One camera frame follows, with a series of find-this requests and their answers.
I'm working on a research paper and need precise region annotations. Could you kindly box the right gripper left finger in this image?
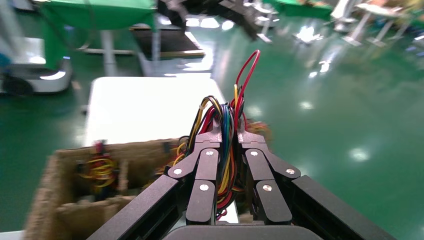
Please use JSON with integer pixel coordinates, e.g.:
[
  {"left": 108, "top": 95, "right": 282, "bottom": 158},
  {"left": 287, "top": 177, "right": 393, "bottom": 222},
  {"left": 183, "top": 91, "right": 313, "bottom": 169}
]
[{"left": 86, "top": 120, "right": 222, "bottom": 240}]

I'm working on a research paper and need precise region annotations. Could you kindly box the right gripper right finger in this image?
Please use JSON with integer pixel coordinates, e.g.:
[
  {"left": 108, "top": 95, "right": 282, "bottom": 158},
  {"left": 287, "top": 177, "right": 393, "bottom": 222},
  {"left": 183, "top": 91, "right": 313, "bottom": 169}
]
[{"left": 237, "top": 122, "right": 397, "bottom": 240}]

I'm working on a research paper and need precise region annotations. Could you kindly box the grey power supply with wires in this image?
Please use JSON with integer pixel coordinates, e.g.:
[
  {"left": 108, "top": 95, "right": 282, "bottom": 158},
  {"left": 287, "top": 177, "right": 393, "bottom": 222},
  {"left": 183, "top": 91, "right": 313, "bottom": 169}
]
[{"left": 172, "top": 49, "right": 263, "bottom": 220}]

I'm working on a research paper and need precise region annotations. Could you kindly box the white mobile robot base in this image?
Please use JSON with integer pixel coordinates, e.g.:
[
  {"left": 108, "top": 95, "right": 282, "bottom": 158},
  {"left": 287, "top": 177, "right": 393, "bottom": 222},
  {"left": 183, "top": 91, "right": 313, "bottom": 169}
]
[{"left": 0, "top": 36, "right": 74, "bottom": 95}]

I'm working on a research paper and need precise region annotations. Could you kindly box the brown cardboard box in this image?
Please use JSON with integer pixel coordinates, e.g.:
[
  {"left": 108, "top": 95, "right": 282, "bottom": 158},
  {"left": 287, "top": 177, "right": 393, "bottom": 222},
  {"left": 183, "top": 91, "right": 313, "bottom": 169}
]
[{"left": 24, "top": 139, "right": 186, "bottom": 240}]

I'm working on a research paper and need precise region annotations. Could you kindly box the black floor mat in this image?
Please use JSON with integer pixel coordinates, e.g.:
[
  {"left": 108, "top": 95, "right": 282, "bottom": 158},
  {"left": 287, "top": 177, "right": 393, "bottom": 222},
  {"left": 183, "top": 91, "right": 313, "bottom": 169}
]
[{"left": 130, "top": 29, "right": 206, "bottom": 60}]

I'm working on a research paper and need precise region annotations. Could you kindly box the green cloth table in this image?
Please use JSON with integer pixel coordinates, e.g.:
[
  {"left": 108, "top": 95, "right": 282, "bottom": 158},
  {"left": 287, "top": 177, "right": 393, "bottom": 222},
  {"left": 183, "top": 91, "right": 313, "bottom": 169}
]
[{"left": 39, "top": 0, "right": 157, "bottom": 70}]

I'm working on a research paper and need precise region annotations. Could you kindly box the power supply with colourful wires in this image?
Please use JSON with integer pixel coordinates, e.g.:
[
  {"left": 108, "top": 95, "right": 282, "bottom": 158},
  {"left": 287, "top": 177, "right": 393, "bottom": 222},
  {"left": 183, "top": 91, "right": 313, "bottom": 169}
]
[{"left": 77, "top": 140, "right": 118, "bottom": 200}]

